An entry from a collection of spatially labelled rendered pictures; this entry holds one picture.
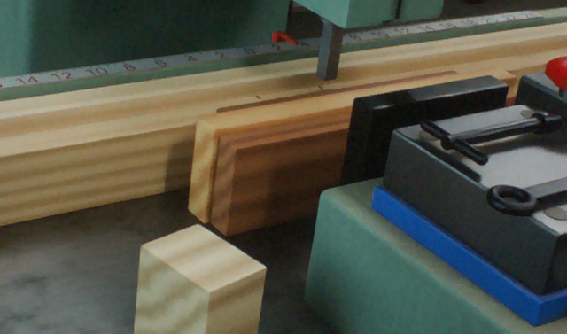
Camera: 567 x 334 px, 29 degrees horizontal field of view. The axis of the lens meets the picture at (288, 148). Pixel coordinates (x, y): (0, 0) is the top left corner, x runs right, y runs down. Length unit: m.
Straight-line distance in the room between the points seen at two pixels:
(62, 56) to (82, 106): 0.19
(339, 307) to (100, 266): 0.12
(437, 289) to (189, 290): 0.10
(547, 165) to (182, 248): 0.16
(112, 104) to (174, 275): 0.16
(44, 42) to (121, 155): 0.20
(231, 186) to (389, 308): 0.12
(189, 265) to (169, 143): 0.15
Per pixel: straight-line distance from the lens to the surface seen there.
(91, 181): 0.58
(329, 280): 0.51
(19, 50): 0.76
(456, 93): 0.54
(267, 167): 0.57
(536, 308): 0.43
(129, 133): 0.58
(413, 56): 0.71
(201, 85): 0.62
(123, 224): 0.58
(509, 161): 0.47
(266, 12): 0.85
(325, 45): 0.64
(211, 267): 0.46
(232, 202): 0.56
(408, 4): 0.60
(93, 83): 0.61
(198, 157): 0.58
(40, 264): 0.54
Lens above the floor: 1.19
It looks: 25 degrees down
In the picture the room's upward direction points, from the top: 8 degrees clockwise
